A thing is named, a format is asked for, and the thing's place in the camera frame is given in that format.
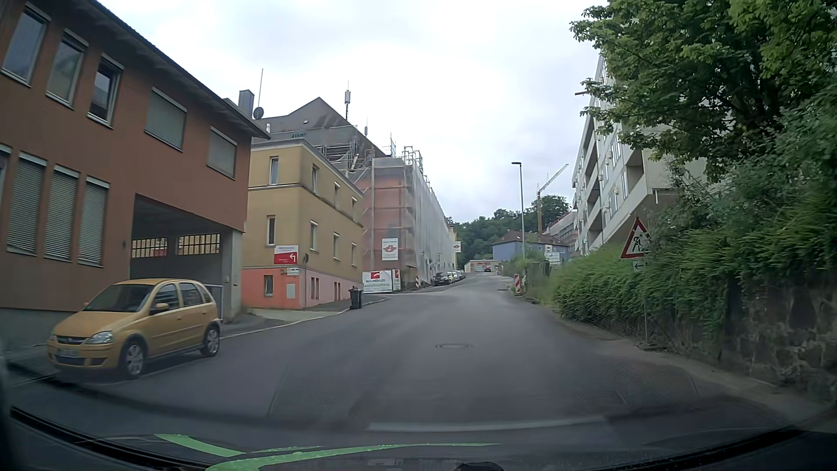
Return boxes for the scaffolded building under construction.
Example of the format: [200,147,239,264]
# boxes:
[254,97,459,287]

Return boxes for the white banner on fence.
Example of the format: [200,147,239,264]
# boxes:
[361,269,402,293]

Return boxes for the wood of trees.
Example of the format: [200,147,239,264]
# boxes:
[451,195,572,268]

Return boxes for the grey asphalt road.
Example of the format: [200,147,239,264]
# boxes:
[7,273,818,452]

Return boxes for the blue house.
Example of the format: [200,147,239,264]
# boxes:
[492,230,570,263]

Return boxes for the yellow and pink building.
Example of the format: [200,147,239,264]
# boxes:
[241,139,366,310]

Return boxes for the construction crane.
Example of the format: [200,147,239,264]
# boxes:
[535,164,570,234]

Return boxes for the grey pavement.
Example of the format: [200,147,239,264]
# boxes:
[219,294,390,339]

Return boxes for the white multi-storey building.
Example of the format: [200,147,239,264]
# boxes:
[571,55,710,256]

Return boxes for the car's own bonnet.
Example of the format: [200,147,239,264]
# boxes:
[10,407,837,471]

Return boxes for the triangular roadworks warning sign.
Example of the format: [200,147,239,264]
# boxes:
[620,217,652,344]

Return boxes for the green bushes on bank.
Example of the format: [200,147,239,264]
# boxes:
[523,85,837,328]

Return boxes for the yellow small car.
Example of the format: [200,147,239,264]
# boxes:
[47,279,222,379]

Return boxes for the brown building with shutters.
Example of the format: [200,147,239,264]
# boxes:
[0,0,270,351]

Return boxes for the large green tree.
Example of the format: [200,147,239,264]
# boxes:
[570,0,837,177]

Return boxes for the street lamp post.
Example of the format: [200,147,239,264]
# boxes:
[511,161,527,260]

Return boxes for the stone retaining wall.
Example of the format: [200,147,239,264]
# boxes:
[644,275,837,401]

